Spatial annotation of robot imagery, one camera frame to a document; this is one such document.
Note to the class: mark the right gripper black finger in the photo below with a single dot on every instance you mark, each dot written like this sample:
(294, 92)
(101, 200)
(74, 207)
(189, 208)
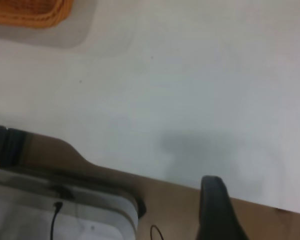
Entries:
(215, 212)

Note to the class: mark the orange woven wicker basket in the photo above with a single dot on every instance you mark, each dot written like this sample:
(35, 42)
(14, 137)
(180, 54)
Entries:
(27, 12)

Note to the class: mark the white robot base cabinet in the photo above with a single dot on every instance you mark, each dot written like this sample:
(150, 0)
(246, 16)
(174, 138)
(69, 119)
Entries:
(90, 220)

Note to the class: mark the black ribbed block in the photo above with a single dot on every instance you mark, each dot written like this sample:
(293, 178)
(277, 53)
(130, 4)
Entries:
(7, 145)

